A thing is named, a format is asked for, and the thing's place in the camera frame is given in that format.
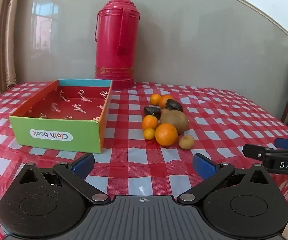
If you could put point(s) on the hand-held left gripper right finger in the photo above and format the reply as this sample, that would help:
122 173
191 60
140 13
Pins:
204 168

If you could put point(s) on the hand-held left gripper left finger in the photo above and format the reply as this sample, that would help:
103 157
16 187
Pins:
84 167

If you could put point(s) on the small tan fruit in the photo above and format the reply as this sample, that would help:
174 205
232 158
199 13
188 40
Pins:
186 142

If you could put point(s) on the large orange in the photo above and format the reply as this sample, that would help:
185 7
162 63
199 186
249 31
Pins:
166 134

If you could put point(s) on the colourful cardboard box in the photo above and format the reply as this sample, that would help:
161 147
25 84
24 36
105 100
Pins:
59 120

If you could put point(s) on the brown kiwi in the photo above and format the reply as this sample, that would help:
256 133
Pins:
175 120

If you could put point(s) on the tiny kumquat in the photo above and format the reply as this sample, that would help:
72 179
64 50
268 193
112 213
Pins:
149 134

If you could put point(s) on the dark brown fruit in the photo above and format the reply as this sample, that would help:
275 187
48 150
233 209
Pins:
174 105
151 110

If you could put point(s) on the medium orange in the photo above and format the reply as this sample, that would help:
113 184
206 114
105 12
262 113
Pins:
149 122
164 100

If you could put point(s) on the small orange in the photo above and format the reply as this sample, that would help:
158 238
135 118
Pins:
155 99

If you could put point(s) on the red checkered tablecloth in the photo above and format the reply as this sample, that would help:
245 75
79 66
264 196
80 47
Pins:
134 170

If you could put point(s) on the red thermos flask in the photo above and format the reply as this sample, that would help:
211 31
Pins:
116 42

